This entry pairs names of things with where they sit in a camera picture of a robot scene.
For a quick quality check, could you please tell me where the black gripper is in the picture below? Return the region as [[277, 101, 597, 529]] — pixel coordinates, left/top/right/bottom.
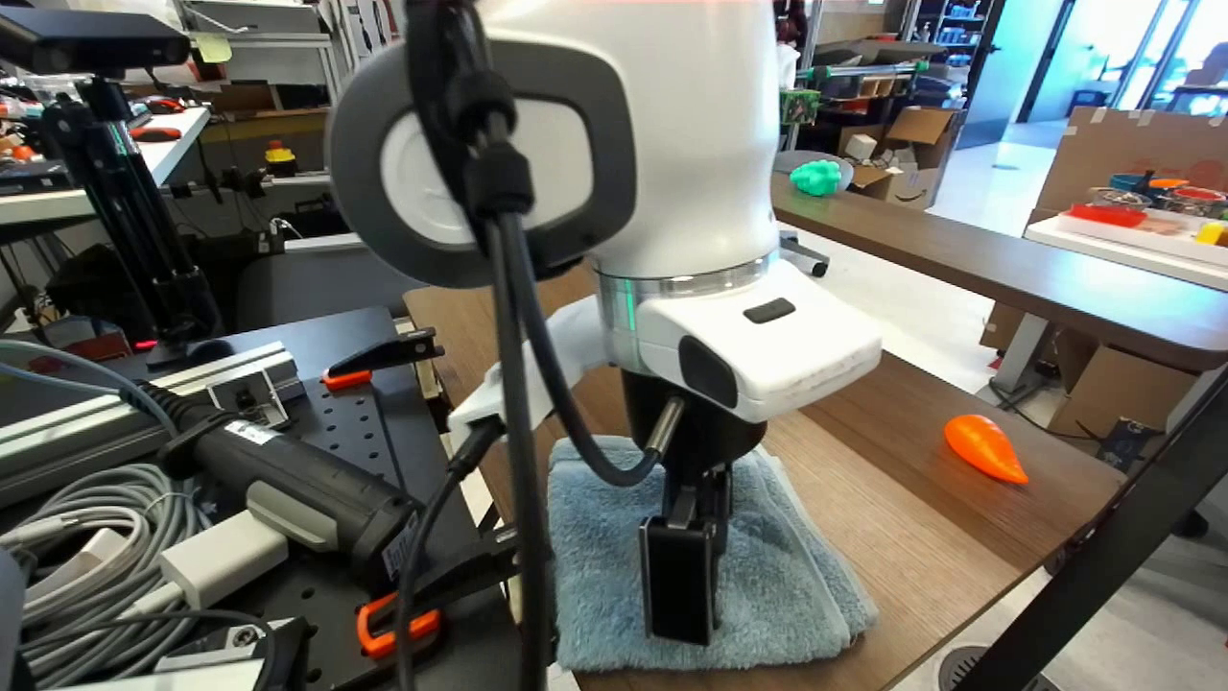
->
[[623, 371, 772, 649]]

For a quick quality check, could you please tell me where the light blue towel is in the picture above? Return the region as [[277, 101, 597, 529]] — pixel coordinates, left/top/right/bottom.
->
[[543, 431, 884, 677]]

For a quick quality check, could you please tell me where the orange toy carrot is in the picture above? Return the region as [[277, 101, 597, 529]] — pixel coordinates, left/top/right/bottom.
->
[[939, 412, 1031, 491]]

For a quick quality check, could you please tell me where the black orange spring clamp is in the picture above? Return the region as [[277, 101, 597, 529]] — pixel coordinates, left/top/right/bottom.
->
[[318, 326, 447, 398], [353, 541, 522, 664]]

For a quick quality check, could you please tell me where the black handheld device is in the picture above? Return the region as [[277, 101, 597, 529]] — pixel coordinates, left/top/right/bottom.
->
[[189, 420, 427, 586]]

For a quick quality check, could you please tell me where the green plastic toy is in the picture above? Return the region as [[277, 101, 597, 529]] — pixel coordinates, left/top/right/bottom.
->
[[786, 154, 854, 200]]

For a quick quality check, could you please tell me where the long brown wooden table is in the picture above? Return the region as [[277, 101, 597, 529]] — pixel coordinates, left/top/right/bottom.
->
[[772, 177, 1228, 378]]

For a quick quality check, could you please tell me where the cardboard box under table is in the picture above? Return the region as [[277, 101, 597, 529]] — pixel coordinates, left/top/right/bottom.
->
[[1046, 342, 1200, 452]]

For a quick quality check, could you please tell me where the grey swivel office chair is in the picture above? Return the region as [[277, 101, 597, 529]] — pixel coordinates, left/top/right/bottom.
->
[[225, 164, 427, 333]]

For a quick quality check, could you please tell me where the open brown cardboard box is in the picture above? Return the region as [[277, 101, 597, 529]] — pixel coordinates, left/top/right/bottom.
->
[[880, 104, 962, 206]]

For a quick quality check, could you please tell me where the white power adapter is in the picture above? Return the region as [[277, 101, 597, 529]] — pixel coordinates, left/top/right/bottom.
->
[[156, 509, 291, 614]]

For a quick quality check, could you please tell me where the white tray of toys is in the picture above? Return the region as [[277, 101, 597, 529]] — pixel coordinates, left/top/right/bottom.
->
[[1023, 170, 1228, 292]]

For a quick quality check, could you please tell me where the upright brown cardboard sheet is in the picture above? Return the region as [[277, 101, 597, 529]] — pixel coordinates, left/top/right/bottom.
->
[[1031, 108, 1228, 227]]

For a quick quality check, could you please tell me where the white side table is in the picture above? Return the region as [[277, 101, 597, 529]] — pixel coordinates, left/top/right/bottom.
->
[[0, 101, 216, 234]]

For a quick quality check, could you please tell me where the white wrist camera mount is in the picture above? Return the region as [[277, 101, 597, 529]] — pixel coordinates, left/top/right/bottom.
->
[[445, 284, 888, 445]]

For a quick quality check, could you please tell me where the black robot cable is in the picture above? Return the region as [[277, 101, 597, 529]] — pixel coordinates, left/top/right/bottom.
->
[[403, 0, 682, 691]]

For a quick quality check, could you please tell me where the black metal frame bar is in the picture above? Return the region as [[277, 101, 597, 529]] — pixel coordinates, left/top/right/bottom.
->
[[953, 370, 1228, 691]]

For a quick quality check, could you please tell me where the aluminium extrusion rail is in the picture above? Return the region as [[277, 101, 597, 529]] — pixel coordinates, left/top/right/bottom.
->
[[0, 339, 306, 509]]

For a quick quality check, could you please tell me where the grey cable bundle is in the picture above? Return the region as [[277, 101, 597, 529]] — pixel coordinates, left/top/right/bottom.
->
[[0, 458, 212, 685]]

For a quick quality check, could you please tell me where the black camera tripod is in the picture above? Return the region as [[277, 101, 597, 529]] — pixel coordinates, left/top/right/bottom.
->
[[34, 72, 230, 358]]

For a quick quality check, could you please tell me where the black stereo camera bar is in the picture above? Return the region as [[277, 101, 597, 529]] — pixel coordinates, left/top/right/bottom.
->
[[0, 4, 194, 78]]

